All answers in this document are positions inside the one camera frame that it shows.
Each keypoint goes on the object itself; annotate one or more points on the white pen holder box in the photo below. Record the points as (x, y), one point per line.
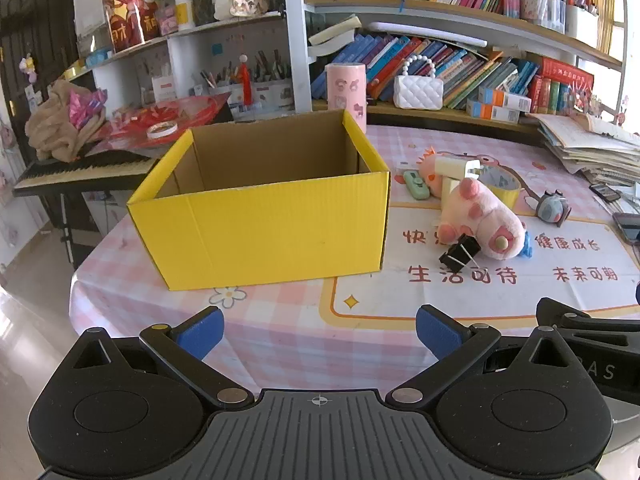
(270, 92)

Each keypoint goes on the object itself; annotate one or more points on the printed cartoon table mat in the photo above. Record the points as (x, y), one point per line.
(500, 290)

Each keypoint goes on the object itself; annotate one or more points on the white tape roll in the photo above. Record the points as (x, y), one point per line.
(162, 131)

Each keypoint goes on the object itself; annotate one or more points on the yellow tape roll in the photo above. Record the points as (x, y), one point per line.
(505, 195)

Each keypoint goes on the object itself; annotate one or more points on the pink plush door charm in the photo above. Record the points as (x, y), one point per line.
(28, 67)

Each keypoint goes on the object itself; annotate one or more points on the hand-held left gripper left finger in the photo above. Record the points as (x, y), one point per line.
(202, 332)

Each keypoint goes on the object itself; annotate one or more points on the red dress figurine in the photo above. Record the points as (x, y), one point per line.
(245, 80)

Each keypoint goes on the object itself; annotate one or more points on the cream thick book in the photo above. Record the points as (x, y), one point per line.
(332, 35)

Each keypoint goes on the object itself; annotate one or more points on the teal small box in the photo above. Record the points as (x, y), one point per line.
(98, 57)

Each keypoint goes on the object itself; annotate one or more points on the beige crumpled cloth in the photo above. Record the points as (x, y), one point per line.
(50, 130)

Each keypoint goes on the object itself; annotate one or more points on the white rolled paper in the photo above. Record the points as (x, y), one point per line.
(430, 32)

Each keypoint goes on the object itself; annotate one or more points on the stack of papers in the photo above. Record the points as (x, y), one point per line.
(585, 145)

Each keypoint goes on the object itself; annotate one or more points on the white red-label box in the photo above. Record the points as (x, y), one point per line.
(163, 89)

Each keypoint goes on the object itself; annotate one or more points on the red paper decorations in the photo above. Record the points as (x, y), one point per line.
(195, 112)

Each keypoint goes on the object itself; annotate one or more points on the pink patterned packet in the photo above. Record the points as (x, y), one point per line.
(168, 19)

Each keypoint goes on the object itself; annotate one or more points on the row of blue and red books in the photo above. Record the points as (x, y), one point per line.
(470, 70)

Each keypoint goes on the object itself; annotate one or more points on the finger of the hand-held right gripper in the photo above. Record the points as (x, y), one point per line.
(565, 317)

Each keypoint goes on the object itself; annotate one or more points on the yellow cardboard box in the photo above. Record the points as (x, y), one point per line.
(260, 230)

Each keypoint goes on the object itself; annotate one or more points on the dark wooden door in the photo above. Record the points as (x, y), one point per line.
(35, 20)

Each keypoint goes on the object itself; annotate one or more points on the pink pig plush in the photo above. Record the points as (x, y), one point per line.
(485, 215)

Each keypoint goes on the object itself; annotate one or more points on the black binder clip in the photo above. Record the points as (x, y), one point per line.
(460, 252)

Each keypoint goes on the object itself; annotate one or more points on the black keyboard stand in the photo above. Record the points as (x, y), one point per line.
(72, 225)

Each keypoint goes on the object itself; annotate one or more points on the pink printed cylinder can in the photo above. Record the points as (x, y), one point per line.
(346, 95)

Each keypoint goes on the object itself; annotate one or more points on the white orange carton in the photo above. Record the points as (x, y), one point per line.
(490, 112)
(505, 99)

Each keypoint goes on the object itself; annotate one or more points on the pink foil wrapper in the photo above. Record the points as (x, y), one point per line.
(85, 107)

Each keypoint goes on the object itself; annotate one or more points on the white bottle yellow label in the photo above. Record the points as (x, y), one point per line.
(184, 10)

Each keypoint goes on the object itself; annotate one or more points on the white bookshelf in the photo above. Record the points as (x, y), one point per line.
(297, 35)

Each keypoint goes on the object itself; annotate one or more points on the green eraser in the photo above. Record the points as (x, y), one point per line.
(416, 186)

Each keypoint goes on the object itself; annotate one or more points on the black electric piano keyboard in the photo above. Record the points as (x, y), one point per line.
(80, 167)

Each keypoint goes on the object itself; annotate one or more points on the black smartphone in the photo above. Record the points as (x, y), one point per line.
(605, 192)

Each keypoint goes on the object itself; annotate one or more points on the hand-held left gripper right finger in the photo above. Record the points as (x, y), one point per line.
(440, 332)

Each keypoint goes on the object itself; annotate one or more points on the white pen cup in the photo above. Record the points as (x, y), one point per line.
(581, 27)

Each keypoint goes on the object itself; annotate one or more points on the red gold festive bag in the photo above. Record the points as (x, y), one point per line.
(127, 15)

